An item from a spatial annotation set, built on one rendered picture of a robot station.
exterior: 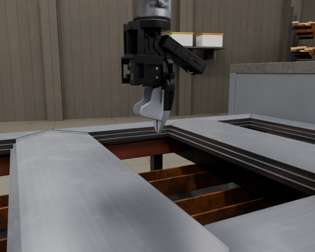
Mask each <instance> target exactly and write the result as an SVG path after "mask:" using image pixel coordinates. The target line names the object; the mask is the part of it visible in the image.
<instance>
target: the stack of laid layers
mask: <svg viewBox="0 0 315 252"><path fill-rule="evenodd" d="M218 122H222V123H226V124H230V125H235V126H239V127H243V128H252V129H256V130H261V131H265V132H269V133H273V134H278V135H282V136H286V137H290V138H295V139H299V140H303V141H307V142H312V143H315V130H310V129H305V128H300V127H295V126H290V125H284V124H279V123H274V122H269V121H264V120H259V119H253V118H244V119H233V120H221V121H218ZM50 132H54V133H67V134H80V135H91V136H92V137H93V138H94V139H96V140H97V141H98V142H99V143H101V144H106V143H115V142H125V141H134V140H143V139H152V138H162V137H171V138H173V139H175V140H178V141H180V142H183V143H185V144H188V145H190V146H192V147H195V148H197V149H200V150H202V151H205V152H207V153H209V154H212V155H214V156H217V157H219V158H221V159H224V160H226V161H229V162H231V163H234V164H236V165H238V166H241V167H243V168H246V169H248V170H250V171H253V172H255V173H258V174H260V175H263V176H265V177H267V178H270V179H272V180H275V181H277V182H280V183H282V184H284V185H287V186H289V187H292V188H294V189H296V190H299V191H301V192H304V193H306V194H309V195H311V196H314V195H315V174H314V173H311V172H308V171H305V170H302V169H299V168H296V167H293V166H290V165H288V164H285V163H282V162H279V161H276V160H273V159H270V158H267V157H264V156H261V155H258V154H255V153H252V152H249V151H246V150H243V149H240V148H237V147H234V146H231V145H228V144H225V143H222V142H219V141H216V140H213V139H210V138H207V137H204V136H201V135H198V134H195V133H193V132H190V131H187V130H184V129H181V128H178V127H175V126H172V125H165V126H164V127H163V129H162V131H161V133H157V132H156V130H155V127H143V128H132V129H120V130H109V131H98V132H77V131H64V130H46V131H42V132H38V133H35V134H31V135H27V136H24V137H20V138H16V139H8V140H0V155H4V154H10V169H9V197H8V225H7V252H21V248H20V224H19V200H18V176H17V153H16V142H18V141H22V140H25V139H29V138H32V137H36V136H39V135H43V134H46V133H50Z"/></svg>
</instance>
